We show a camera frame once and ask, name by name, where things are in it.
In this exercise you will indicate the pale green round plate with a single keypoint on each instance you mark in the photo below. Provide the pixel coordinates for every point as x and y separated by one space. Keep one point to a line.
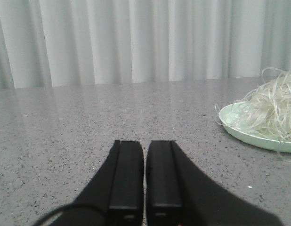
226 115

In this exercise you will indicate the white vermicelli noodle bundle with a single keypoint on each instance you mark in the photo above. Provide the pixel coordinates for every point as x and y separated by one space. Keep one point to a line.
266 110

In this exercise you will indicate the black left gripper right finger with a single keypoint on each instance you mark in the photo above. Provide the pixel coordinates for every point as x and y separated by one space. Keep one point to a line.
180 194

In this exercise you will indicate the white pleated curtain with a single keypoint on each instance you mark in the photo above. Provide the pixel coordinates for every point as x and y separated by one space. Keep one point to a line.
51 43

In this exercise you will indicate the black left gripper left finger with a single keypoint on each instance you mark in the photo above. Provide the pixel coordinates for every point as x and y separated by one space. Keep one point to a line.
113 197

